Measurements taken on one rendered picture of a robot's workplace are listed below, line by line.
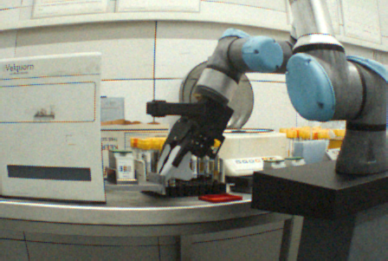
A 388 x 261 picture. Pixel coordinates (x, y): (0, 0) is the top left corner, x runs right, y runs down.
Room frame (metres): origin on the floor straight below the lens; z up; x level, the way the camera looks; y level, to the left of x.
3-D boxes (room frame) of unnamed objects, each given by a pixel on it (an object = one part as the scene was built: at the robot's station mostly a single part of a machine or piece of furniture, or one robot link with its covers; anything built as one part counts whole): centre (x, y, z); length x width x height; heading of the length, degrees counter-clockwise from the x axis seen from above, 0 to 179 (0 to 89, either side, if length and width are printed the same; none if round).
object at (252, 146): (1.87, -0.12, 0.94); 0.30 x 0.24 x 0.12; 19
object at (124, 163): (1.36, 0.14, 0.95); 0.05 x 0.04 x 0.06; 28
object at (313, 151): (1.69, -0.30, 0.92); 0.10 x 0.07 x 0.10; 125
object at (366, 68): (1.21, -0.35, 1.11); 0.13 x 0.12 x 0.14; 117
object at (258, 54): (1.39, -0.14, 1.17); 0.11 x 0.11 x 0.08; 27
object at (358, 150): (1.22, -0.36, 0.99); 0.15 x 0.15 x 0.10
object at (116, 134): (1.75, 0.23, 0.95); 0.29 x 0.25 x 0.15; 28
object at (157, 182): (1.35, 0.16, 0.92); 0.21 x 0.07 x 0.05; 118
